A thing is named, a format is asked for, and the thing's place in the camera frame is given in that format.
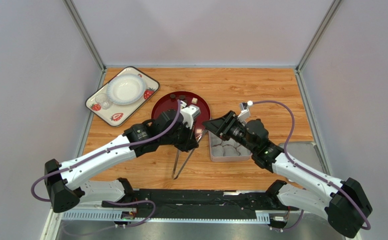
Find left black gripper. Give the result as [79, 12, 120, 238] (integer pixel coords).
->
[160, 120, 199, 153]

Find pink square tin box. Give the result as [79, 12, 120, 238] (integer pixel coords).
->
[208, 131, 252, 163]

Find dark red round plate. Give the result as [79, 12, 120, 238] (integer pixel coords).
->
[151, 91, 211, 137]

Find metal tongs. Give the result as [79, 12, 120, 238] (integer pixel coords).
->
[171, 129, 208, 180]

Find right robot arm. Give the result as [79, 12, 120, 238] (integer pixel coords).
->
[203, 111, 372, 238]

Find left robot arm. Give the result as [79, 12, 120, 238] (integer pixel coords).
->
[44, 105, 201, 213]

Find strawberry pattern rectangular tray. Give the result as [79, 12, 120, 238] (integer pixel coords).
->
[85, 66, 160, 127]

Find white round bowl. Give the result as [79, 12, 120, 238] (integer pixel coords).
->
[106, 74, 146, 105]

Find small clear glass cup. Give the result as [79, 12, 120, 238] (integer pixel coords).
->
[95, 93, 113, 110]

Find silver tin lid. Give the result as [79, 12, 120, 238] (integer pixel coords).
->
[287, 141, 328, 173]

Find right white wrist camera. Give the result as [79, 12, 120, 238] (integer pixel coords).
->
[238, 100, 254, 122]

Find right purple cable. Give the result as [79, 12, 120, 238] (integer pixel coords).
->
[248, 99, 371, 231]

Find purple cable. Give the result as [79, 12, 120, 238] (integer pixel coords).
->
[30, 99, 182, 203]
[248, 99, 371, 231]

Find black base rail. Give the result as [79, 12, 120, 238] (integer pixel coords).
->
[121, 189, 297, 220]

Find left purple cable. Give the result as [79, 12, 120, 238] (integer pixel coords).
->
[30, 99, 182, 203]

